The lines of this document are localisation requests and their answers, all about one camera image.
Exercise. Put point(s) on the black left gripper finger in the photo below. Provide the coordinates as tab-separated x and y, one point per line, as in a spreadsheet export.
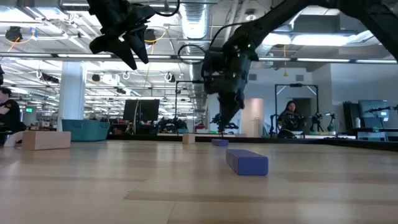
115	45
139	43

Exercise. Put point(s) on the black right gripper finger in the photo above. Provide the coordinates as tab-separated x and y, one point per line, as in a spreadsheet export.
226	109
240	102

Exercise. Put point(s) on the blue rectangular block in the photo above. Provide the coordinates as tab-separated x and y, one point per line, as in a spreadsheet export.
248	163
219	142

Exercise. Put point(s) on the natural wood block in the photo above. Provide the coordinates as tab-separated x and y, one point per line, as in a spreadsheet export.
188	138
46	140

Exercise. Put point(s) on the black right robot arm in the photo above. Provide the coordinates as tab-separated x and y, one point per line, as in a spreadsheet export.
280	15

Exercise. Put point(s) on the white round column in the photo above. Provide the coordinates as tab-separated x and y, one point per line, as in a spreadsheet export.
253	115

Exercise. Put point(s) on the ceiling light strip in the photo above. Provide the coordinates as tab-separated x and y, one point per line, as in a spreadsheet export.
84	56
323	60

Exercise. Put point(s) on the person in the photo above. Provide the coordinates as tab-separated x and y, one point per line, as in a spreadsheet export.
11	115
290	119

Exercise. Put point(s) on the white square building column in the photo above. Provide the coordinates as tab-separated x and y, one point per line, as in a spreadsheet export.
71	93

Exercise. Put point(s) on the black monitor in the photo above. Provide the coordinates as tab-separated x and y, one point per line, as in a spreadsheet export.
141	110

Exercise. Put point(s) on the black background robot arms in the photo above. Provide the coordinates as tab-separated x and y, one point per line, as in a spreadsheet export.
317	119

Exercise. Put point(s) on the grey computer monitor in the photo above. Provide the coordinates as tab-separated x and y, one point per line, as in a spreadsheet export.
371	107

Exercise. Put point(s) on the white curved object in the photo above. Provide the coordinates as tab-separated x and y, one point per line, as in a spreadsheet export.
14	138

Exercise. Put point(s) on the black robot rig frame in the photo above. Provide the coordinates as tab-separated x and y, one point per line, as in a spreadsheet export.
296	85
186	81

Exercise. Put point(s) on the silver ventilation duct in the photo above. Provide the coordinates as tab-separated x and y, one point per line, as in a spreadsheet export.
194	21

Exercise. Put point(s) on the black aluminium table frame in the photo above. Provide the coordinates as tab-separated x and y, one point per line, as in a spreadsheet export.
311	140

